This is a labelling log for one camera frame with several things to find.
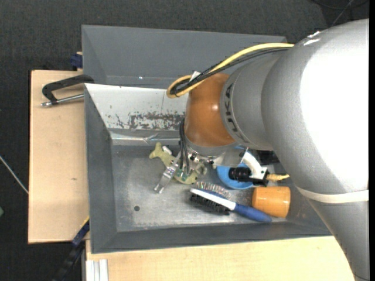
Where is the pale yellow toy fish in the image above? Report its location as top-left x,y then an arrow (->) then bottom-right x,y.
149,141 -> 207,185

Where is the iridescent shiny strip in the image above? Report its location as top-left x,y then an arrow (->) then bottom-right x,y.
195,181 -> 233,200

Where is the orange cup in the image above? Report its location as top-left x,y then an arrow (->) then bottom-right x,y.
251,186 -> 292,219

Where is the pale flat board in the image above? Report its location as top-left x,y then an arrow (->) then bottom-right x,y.
28,69 -> 90,244

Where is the blue and white brush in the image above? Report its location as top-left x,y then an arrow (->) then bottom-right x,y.
189,187 -> 273,224

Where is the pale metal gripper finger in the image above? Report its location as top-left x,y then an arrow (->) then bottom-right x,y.
154,168 -> 172,191
159,170 -> 177,194

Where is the blue bowl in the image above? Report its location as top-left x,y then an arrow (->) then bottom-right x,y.
216,163 -> 256,190

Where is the grey metal bin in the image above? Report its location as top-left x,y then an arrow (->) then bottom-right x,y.
81,24 -> 332,254

